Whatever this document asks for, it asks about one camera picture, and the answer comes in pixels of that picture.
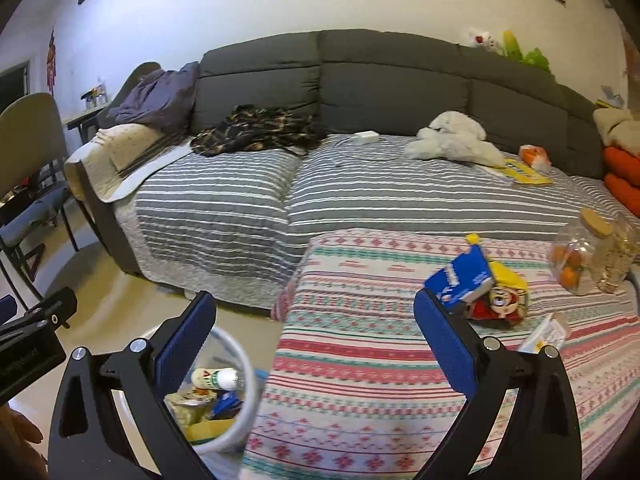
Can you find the red cartoon snack packet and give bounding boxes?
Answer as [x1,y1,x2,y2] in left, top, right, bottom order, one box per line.
[465,284,530,323]

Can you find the orange snack packet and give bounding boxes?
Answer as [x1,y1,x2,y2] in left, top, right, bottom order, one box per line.
[518,144,552,171]

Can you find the jars on side table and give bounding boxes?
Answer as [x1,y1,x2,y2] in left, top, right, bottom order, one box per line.
[81,80,108,108]

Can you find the dark door frame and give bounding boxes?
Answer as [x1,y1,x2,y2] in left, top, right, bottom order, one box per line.
[0,60,31,106]

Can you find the grey sofa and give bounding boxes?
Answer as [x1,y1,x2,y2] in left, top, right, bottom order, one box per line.
[97,29,640,281]

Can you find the small side table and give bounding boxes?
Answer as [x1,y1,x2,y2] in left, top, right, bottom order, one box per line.
[62,105,108,146]

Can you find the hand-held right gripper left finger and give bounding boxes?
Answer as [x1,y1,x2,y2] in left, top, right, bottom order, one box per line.
[49,290,223,480]

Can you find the grey striped sofa cover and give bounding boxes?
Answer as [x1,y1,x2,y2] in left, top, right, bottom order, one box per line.
[135,134,640,311]

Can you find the purple jacket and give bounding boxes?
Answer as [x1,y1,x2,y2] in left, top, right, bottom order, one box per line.
[106,61,200,128]

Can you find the white plastic bottle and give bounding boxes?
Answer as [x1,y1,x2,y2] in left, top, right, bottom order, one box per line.
[191,367,240,392]

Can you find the cream quilted cover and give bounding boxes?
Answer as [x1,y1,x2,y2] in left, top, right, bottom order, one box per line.
[65,123,201,204]

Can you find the beige blanket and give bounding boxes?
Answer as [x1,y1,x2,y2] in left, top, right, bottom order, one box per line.
[592,108,640,151]

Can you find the beige chair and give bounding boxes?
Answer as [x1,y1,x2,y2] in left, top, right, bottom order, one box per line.
[0,92,81,301]

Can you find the patterned tablecloth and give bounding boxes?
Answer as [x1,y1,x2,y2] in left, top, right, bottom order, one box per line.
[240,228,640,480]

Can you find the dark plaid shirt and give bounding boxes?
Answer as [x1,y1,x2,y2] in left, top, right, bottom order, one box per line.
[190,104,326,157]

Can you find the glass jar of snacks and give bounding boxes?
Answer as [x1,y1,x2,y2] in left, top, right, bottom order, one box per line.
[592,212,640,293]

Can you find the blue wrapper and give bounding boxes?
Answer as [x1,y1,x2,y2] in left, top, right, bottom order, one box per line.
[210,391,244,421]

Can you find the yellow green plush toy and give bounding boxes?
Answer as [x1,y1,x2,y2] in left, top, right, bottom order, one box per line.
[501,30,523,61]

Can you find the yellow book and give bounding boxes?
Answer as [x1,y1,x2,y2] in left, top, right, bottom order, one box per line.
[482,157,555,187]

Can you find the small white plush toy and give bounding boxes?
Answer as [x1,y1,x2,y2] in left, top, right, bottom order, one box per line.
[467,27,503,53]

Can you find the person's left hand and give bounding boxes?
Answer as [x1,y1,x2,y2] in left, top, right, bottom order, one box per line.
[0,405,47,480]

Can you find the orange cushion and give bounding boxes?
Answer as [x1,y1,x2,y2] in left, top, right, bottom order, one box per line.
[604,172,640,211]
[602,146,640,181]

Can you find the white trash bin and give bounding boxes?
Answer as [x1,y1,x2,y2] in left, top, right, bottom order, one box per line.
[107,327,258,456]

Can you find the glass jar of oranges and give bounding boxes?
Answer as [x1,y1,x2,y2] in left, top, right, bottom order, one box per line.
[550,208,615,296]

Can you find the red wall ornament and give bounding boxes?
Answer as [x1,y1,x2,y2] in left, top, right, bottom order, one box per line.
[46,30,57,92]

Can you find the blue carton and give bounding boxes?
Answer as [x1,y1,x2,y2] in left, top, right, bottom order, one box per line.
[424,246,493,311]

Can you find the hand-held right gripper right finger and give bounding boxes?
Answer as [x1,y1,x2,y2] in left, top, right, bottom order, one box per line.
[413,287,583,480]

